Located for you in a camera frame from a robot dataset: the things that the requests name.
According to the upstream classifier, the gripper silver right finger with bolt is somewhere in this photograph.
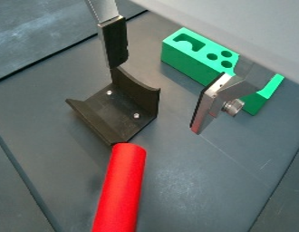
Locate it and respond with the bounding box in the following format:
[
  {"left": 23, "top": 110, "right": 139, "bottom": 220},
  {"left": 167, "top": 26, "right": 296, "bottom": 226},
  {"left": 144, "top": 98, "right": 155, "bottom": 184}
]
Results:
[{"left": 189, "top": 56, "right": 275, "bottom": 134}]

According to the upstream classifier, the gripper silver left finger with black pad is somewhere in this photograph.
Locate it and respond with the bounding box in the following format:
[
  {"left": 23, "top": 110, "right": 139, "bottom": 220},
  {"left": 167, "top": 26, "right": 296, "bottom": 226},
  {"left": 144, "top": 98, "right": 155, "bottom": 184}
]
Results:
[{"left": 84, "top": 0, "right": 128, "bottom": 69}]

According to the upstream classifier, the red cylinder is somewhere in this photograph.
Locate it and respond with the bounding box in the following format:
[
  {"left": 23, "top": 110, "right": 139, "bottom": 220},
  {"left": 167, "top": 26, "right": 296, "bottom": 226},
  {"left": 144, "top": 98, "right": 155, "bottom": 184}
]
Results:
[{"left": 92, "top": 143, "right": 147, "bottom": 232}]

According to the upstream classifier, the green shape sorter block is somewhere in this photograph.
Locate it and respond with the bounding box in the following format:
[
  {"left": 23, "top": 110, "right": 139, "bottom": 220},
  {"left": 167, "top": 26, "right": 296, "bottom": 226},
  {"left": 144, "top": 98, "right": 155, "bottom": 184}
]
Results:
[{"left": 161, "top": 27, "right": 284, "bottom": 115}]

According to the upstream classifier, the black curved cradle stand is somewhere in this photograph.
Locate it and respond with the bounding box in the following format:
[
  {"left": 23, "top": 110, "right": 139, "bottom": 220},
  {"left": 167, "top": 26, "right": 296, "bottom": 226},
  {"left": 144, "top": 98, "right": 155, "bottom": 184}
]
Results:
[{"left": 67, "top": 67, "right": 161, "bottom": 145}]

